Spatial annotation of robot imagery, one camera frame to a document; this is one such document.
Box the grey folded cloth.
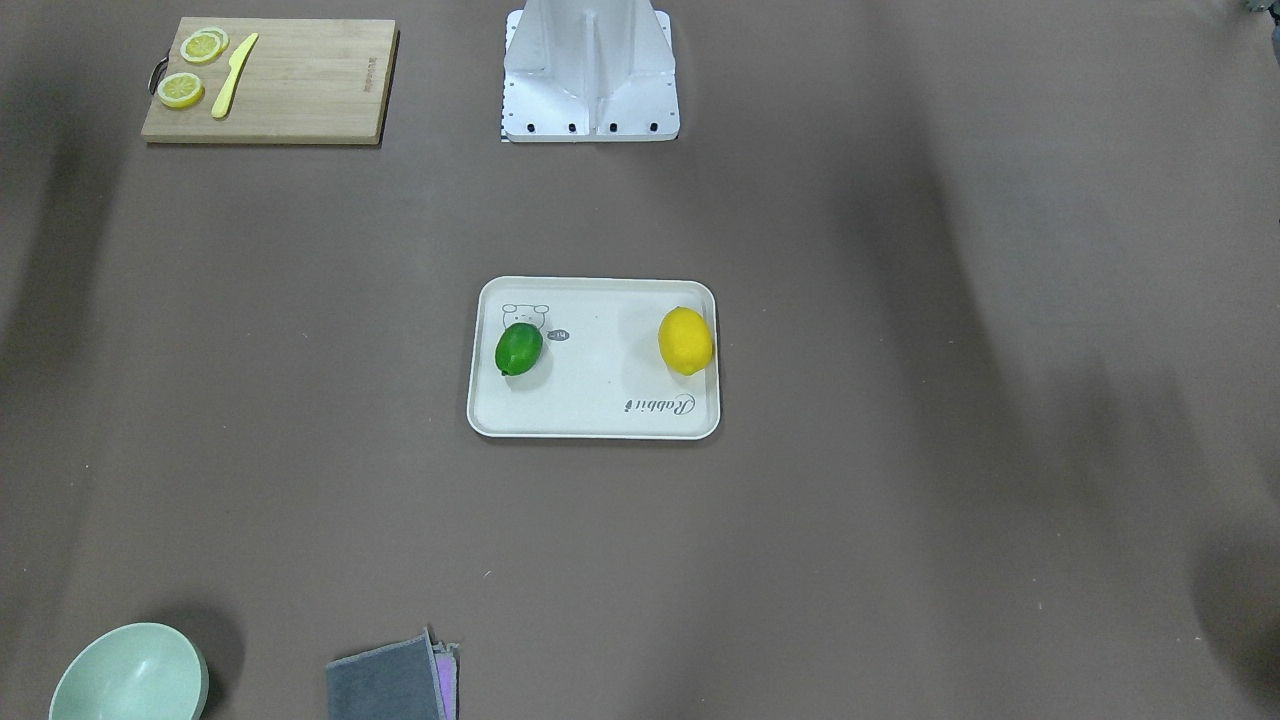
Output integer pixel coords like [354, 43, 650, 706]
[325, 630, 460, 719]

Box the cream rabbit tray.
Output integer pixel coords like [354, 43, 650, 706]
[466, 275, 721, 441]

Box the wooden cutting board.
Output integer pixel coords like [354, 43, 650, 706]
[141, 15, 399, 146]

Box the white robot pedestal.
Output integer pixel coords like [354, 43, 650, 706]
[500, 1, 681, 143]

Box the yellow plastic knife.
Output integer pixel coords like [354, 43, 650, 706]
[210, 32, 260, 120]

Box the mint green bowl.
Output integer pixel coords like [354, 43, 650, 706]
[47, 623, 210, 719]

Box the yellow lemon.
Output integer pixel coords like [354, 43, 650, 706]
[657, 306, 716, 375]

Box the green lime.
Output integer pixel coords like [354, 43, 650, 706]
[494, 322, 544, 377]

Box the lemon slice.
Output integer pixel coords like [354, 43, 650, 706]
[154, 72, 205, 110]
[179, 26, 230, 65]

